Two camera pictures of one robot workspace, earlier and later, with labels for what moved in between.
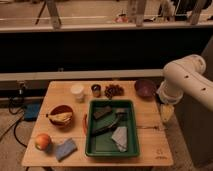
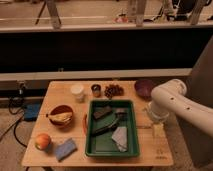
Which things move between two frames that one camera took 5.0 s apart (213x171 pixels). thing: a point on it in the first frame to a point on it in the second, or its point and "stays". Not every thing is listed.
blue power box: [31, 111] stays
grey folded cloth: [120, 137] stays
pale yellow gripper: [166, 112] to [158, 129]
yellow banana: [61, 116] stays
